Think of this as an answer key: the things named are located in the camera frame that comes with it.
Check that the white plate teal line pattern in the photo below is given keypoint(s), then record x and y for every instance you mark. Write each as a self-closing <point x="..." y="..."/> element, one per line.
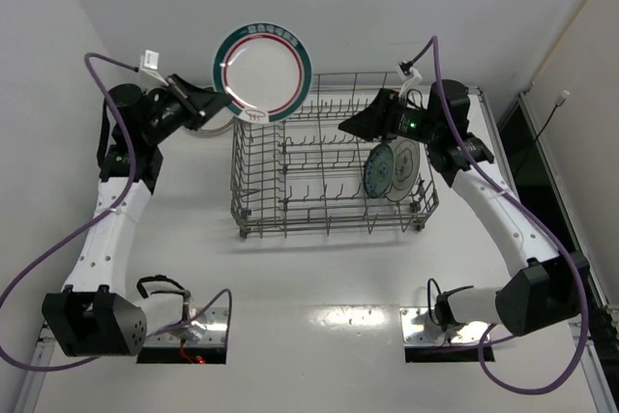
<point x="407" y="165"/>

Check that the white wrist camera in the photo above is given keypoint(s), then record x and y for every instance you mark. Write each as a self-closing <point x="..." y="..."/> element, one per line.
<point x="410" y="77"/>
<point x="149" y="60"/>

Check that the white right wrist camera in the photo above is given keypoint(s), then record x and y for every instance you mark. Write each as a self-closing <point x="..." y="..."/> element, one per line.
<point x="410" y="77"/>

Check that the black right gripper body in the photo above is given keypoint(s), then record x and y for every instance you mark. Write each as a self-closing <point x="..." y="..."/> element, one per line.
<point x="383" y="113"/>

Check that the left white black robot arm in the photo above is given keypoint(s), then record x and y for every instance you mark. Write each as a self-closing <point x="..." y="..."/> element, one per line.
<point x="92" y="316"/>

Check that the grey wire dish rack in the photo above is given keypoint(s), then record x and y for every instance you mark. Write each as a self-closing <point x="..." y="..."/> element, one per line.
<point x="303" y="174"/>

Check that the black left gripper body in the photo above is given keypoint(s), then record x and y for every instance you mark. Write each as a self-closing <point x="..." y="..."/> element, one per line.
<point x="186" y="99"/>

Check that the metal base plate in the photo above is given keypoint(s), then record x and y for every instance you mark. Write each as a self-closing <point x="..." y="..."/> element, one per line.
<point x="418" y="331"/>
<point x="207" y="331"/>

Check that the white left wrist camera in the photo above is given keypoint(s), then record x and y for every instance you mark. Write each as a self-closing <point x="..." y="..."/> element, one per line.
<point x="149" y="60"/>

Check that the blue floral teal plate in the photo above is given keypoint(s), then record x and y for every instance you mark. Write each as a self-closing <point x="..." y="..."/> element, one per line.
<point x="379" y="170"/>

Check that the green red rimmed plate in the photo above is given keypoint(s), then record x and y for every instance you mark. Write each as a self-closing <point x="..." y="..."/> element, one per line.
<point x="265" y="70"/>
<point x="218" y="125"/>

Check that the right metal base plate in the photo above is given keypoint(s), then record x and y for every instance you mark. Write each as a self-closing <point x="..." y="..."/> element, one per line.
<point x="418" y="331"/>

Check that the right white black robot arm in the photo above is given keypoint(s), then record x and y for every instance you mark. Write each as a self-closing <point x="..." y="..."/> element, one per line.
<point x="546" y="286"/>

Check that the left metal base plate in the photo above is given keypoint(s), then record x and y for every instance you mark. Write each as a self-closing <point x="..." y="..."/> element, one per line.
<point x="207" y="331"/>

